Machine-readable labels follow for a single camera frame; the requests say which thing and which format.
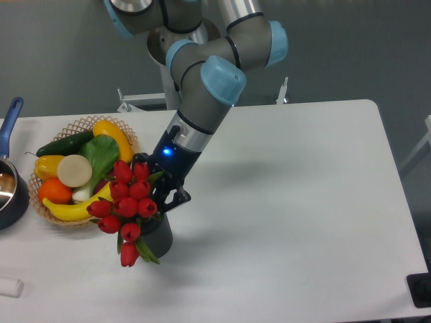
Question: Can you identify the white cylinder object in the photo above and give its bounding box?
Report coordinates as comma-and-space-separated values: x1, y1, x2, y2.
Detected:
0, 277, 24, 298

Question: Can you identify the white furniture piece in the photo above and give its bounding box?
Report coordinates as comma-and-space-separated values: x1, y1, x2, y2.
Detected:
399, 115, 430, 176

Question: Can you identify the beige round disc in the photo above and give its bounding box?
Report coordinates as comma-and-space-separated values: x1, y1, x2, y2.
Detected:
57, 155, 92, 188

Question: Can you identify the orange fruit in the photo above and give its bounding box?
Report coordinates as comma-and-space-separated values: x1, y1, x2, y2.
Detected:
37, 178, 73, 205

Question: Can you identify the white metal base frame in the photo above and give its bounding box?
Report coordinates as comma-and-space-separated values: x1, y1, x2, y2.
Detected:
117, 76, 290, 113

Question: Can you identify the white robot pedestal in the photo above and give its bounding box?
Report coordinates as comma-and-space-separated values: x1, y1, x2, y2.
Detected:
147, 18, 220, 110

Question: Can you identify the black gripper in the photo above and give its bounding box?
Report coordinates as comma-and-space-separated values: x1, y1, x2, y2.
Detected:
131, 129, 201, 213

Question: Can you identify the black device at table edge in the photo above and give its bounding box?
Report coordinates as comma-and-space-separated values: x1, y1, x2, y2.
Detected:
406, 273, 430, 308

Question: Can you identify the green bok choy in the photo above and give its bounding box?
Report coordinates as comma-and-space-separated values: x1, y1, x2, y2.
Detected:
72, 135, 119, 203

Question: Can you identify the yellow banana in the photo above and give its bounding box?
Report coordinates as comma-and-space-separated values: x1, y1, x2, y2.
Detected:
42, 184, 112, 222

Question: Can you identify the yellow squash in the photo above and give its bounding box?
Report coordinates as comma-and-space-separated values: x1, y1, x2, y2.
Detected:
93, 120, 133, 163

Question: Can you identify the blue handled saucepan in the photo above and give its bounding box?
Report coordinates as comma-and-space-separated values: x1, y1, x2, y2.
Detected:
1, 97, 30, 230

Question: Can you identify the woven wicker basket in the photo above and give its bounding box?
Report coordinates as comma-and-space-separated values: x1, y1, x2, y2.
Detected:
28, 115, 139, 227

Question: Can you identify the green cucumber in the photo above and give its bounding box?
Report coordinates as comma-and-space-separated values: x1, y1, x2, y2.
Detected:
26, 131, 94, 157

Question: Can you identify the dark grey ribbed vase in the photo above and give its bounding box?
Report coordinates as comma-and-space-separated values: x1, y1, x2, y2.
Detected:
141, 213, 173, 258

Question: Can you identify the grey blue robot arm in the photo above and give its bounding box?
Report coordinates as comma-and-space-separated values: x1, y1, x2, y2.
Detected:
104, 1, 288, 213

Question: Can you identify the red tulip bouquet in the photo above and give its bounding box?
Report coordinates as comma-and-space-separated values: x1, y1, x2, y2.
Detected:
86, 160, 164, 267

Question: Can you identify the yellow bell pepper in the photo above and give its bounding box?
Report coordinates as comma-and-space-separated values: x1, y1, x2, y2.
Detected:
34, 155, 65, 181

